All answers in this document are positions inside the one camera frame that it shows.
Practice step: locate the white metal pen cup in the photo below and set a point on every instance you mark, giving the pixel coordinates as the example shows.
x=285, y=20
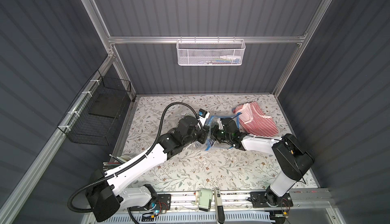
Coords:
x=115, y=162

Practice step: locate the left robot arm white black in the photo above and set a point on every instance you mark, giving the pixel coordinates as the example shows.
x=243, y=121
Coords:
x=106, y=193

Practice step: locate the pale green box on rail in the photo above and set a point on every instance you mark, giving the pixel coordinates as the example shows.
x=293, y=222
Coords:
x=204, y=199

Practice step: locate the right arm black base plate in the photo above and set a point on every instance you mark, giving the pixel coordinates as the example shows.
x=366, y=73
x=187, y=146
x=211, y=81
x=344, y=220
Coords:
x=264, y=199

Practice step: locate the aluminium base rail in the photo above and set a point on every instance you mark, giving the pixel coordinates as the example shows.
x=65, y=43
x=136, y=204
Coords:
x=311, y=206

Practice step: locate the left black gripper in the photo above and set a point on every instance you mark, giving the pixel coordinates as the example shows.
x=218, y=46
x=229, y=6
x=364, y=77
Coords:
x=202, y=134

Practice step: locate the clear vacuum bag blue zipper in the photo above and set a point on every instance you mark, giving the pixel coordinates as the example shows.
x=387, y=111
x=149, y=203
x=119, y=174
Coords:
x=168, y=142

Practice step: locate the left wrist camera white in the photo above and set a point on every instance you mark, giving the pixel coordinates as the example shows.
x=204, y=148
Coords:
x=203, y=116

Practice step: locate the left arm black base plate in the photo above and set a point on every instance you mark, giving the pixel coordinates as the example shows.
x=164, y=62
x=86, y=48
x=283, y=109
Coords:
x=162, y=202

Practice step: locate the white wire wall basket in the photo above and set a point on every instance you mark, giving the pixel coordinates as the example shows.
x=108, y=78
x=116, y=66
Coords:
x=206, y=52

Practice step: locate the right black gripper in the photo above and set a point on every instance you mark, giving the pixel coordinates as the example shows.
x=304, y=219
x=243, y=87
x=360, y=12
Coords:
x=221, y=131

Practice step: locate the black wire wall basket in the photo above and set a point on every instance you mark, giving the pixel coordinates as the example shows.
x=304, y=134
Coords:
x=99, y=117

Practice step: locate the green striped garment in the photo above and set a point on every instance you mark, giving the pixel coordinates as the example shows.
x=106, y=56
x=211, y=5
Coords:
x=208, y=138

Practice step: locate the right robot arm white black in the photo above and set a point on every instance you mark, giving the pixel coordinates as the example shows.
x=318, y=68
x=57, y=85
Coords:
x=293, y=159

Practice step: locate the black handle on rail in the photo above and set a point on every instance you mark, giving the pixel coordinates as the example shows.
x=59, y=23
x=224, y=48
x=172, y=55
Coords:
x=220, y=217

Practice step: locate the navy striped folded garment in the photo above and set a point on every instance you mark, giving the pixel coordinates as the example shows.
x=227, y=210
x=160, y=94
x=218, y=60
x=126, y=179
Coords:
x=189, y=117

